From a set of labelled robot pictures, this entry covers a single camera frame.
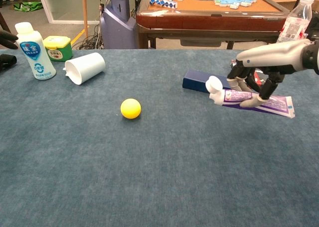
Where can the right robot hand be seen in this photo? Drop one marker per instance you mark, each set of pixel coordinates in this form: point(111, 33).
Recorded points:
point(274, 55)

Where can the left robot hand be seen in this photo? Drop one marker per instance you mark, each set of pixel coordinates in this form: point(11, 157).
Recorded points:
point(6, 37)

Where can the purple white toothpaste tube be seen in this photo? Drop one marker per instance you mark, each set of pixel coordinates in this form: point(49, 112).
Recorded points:
point(274, 105)

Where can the dark wooden furniture leg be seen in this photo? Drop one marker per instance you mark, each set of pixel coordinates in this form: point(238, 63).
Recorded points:
point(3, 21)

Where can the black red card box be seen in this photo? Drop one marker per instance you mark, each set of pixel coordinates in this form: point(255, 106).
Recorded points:
point(260, 79)

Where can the white yogurt bottle blue label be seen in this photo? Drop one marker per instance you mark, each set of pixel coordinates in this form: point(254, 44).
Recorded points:
point(35, 60)

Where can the clear plastic water bottle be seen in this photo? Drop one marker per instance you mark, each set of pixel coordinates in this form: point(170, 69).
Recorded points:
point(295, 25)

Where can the green bag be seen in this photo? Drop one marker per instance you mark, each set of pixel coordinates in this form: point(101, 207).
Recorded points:
point(27, 6)

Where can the green box yellow lid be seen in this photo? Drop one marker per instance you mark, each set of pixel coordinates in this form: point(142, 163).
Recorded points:
point(61, 51)

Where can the brown wooden mahjong table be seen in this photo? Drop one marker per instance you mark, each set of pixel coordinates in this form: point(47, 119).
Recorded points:
point(209, 21)

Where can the wooden pole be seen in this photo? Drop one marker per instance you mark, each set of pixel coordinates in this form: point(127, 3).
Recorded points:
point(85, 13)

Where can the dark blue rectangular box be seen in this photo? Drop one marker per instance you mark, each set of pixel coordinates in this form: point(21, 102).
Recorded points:
point(194, 80)

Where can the white plastic cup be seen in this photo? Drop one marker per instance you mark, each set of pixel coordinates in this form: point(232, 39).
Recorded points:
point(88, 65)

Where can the blue white snake puzzle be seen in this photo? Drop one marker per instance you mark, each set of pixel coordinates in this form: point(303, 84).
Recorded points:
point(163, 3)

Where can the yellow ball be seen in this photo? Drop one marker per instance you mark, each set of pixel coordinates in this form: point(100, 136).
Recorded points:
point(130, 108)

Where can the blue tablecloth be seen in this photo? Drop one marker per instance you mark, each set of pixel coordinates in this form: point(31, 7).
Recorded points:
point(159, 162)

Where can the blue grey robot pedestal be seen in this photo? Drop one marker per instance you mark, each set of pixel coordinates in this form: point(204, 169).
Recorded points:
point(117, 30)

